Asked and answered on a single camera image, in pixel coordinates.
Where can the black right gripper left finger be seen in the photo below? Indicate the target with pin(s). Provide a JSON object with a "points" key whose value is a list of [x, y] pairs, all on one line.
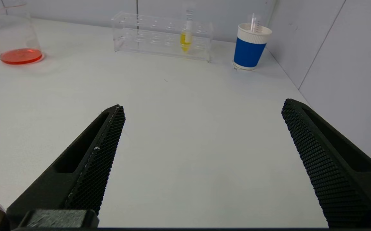
{"points": [[76, 189]]}

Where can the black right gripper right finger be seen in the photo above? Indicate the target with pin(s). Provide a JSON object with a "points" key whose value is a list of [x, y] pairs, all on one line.
{"points": [[333, 173]]}

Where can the test tube with red liquid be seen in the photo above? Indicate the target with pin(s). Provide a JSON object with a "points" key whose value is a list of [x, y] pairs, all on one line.
{"points": [[254, 24]]}

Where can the clear glass beaker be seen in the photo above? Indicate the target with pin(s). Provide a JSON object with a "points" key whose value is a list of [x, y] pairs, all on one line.
{"points": [[20, 56]]}

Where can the clear acrylic test tube rack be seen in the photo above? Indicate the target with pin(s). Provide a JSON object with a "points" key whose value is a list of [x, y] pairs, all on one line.
{"points": [[156, 41]]}

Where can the test tube with yellow liquid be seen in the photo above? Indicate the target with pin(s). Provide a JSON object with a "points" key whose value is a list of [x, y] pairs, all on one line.
{"points": [[185, 41]]}

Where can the blue and white paper cup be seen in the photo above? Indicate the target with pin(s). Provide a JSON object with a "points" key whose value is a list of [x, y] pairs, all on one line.
{"points": [[249, 51]]}

